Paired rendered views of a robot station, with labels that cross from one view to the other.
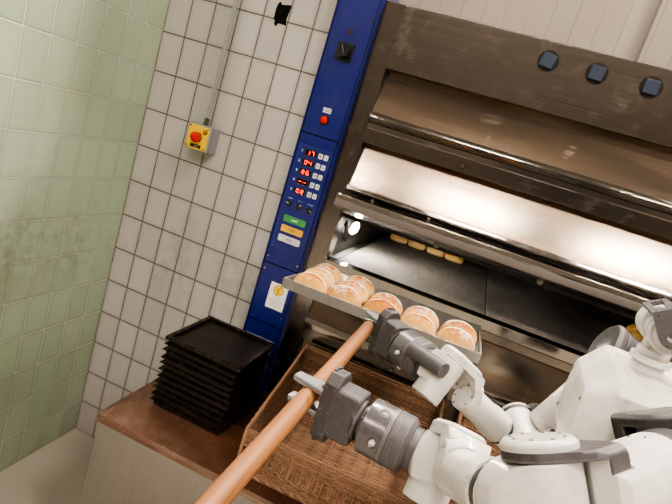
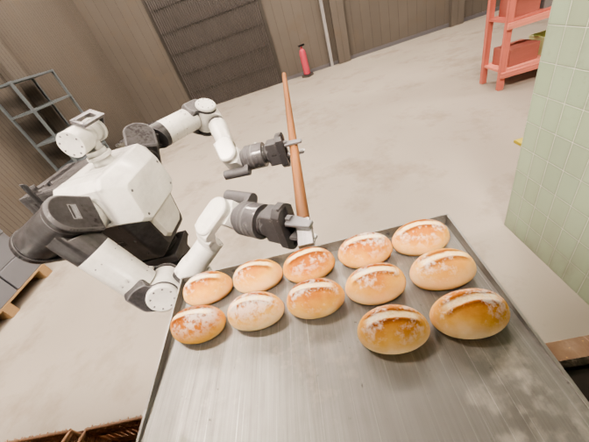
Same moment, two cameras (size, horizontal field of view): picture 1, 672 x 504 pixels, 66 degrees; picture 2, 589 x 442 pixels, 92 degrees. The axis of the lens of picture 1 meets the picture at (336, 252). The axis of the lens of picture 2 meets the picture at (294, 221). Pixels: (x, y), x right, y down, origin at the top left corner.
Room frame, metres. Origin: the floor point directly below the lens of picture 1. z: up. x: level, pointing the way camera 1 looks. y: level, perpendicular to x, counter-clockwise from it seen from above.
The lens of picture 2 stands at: (1.70, -0.19, 1.61)
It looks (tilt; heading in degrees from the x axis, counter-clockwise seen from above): 36 degrees down; 175
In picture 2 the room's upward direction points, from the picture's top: 20 degrees counter-clockwise
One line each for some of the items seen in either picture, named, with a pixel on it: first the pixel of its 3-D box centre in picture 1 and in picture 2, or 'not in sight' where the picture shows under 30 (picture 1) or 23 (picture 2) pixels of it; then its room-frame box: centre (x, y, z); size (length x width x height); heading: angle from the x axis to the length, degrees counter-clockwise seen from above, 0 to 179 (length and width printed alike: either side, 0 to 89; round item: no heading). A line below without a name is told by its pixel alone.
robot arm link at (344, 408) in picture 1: (356, 419); (269, 153); (0.74, -0.11, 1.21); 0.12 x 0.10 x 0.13; 68
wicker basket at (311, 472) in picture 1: (347, 432); not in sight; (1.55, -0.22, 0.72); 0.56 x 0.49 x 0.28; 78
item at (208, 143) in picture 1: (202, 138); not in sight; (1.98, 0.62, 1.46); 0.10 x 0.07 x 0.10; 76
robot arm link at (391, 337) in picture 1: (397, 342); (270, 222); (1.14, -0.20, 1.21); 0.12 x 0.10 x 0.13; 41
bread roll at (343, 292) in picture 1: (344, 295); (364, 247); (1.34, -0.06, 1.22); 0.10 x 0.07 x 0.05; 78
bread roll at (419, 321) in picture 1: (418, 323); (256, 273); (1.29, -0.26, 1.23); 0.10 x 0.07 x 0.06; 76
